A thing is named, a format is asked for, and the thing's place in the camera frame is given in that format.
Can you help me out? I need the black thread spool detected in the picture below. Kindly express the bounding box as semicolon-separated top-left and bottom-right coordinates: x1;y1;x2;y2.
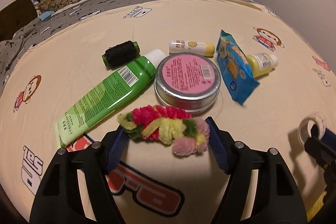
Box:
102;40;140;68

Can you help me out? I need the blue snack packet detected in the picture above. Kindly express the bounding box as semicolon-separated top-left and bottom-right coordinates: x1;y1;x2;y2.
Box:
217;30;260;105

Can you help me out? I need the white tape roll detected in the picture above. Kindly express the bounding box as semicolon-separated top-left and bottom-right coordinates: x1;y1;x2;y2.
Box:
297;112;326;145

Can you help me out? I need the pink lid round tin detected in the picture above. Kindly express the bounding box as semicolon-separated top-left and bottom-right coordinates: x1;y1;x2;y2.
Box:
154;53;221;114

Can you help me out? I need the yellow lotion bottle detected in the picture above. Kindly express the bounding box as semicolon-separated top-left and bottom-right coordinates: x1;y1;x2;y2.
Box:
246;53;278;79

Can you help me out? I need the colourful chenille scrunchie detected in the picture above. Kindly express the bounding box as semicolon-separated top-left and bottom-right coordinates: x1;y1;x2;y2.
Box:
117;105;210;157

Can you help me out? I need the white yellow stick tube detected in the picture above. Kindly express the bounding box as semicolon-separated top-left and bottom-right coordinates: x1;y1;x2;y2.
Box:
169;40;215;57

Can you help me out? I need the green squeeze tube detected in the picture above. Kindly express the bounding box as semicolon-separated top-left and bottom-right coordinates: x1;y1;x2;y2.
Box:
55;49;166;148

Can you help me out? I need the cream cartoon bed sheet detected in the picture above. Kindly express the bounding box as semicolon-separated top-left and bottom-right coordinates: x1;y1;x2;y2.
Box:
1;0;335;218

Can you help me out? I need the small blue cloth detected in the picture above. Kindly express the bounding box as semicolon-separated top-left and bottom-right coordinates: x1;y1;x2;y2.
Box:
39;11;55;22

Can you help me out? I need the wooden headboard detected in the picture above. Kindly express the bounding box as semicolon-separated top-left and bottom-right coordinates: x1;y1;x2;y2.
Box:
0;0;38;41

